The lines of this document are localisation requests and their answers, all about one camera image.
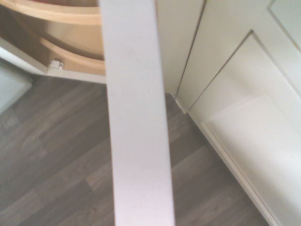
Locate wooden lazy susan shelves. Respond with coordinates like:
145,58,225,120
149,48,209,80
0,0,107,77

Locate white magnetic door catch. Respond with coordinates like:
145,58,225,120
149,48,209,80
48,59,65,71

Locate white corner cabinet frame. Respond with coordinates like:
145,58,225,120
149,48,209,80
0,44,108,85

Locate white panelled cabinet doors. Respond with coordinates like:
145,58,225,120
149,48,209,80
155,0,301,226

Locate white cabinet door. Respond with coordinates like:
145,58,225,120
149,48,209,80
98,0,177,226

